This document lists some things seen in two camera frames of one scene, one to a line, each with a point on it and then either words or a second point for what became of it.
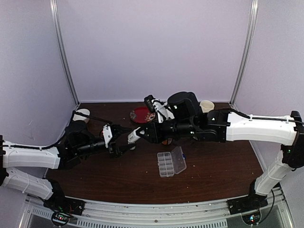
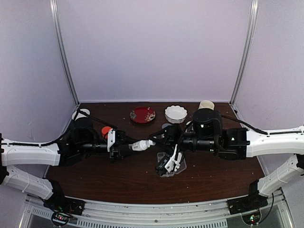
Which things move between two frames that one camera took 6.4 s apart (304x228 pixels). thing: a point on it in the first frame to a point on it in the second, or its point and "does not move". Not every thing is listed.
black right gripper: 155,137 to 168,141
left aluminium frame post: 54,6 does not move
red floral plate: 141,115 does not move
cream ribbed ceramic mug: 206,106 does not move
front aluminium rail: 215,214 does not move
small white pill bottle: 132,136 to 141,145
